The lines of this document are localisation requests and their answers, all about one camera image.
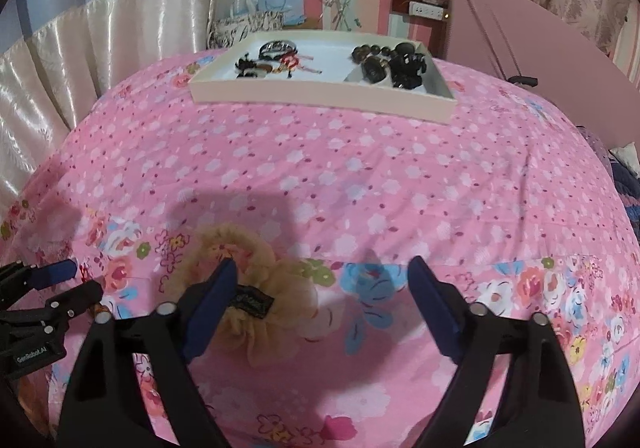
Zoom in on red knot charm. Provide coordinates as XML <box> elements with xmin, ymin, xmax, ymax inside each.
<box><xmin>277</xmin><ymin>52</ymin><xmax>323</xmax><ymax>78</ymax></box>

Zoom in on blue gift bag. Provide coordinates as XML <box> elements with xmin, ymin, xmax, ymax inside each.
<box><xmin>256</xmin><ymin>0</ymin><xmax>305</xmax><ymax>26</ymax></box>

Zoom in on white power strip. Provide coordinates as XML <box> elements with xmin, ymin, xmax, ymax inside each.
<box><xmin>409</xmin><ymin>2</ymin><xmax>448</xmax><ymax>20</ymax></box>

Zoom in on pink foam board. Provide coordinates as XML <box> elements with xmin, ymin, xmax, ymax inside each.
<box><xmin>445</xmin><ymin>0</ymin><xmax>640</xmax><ymax>149</ymax></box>

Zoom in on beige tulle scrunchie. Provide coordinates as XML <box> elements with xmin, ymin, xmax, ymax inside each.
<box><xmin>192</xmin><ymin>223</ymin><xmax>321</xmax><ymax>369</ymax></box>

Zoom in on patterned paper bag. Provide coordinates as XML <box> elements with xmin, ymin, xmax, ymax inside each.
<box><xmin>207</xmin><ymin>10</ymin><xmax>286</xmax><ymax>48</ymax></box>

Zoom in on black scrunchie with brooch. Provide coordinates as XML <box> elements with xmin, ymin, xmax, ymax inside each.
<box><xmin>387</xmin><ymin>42</ymin><xmax>428</xmax><ymax>89</ymax></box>

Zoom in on watch with white strap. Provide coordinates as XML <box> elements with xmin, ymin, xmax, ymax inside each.
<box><xmin>345</xmin><ymin>55</ymin><xmax>396</xmax><ymax>88</ymax></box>

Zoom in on brown wooden bead bracelet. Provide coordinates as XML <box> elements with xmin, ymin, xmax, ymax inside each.
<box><xmin>350</xmin><ymin>44</ymin><xmax>396</xmax><ymax>66</ymax></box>

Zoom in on white shallow tray box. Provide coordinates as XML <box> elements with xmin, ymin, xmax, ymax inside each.
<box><xmin>189</xmin><ymin>31</ymin><xmax>457</xmax><ymax>125</ymax></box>

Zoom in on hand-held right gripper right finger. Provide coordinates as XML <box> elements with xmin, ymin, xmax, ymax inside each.
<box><xmin>407</xmin><ymin>255</ymin><xmax>586</xmax><ymax>448</ymax></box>

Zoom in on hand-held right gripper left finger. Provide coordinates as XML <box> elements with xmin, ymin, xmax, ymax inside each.
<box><xmin>56</xmin><ymin>258</ymin><xmax>238</xmax><ymax>448</ymax></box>

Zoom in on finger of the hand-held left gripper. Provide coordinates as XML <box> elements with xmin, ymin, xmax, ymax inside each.
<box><xmin>0</xmin><ymin>259</ymin><xmax>78</xmax><ymax>309</ymax></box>
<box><xmin>30</xmin><ymin>280</ymin><xmax>103</xmax><ymax>329</ymax></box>

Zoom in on cream satin curtain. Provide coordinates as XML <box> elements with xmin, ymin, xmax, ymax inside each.
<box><xmin>0</xmin><ymin>0</ymin><xmax>268</xmax><ymax>209</ymax></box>

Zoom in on pink floral bedsheet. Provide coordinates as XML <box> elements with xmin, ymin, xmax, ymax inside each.
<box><xmin>0</xmin><ymin>50</ymin><xmax>640</xmax><ymax>448</ymax></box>

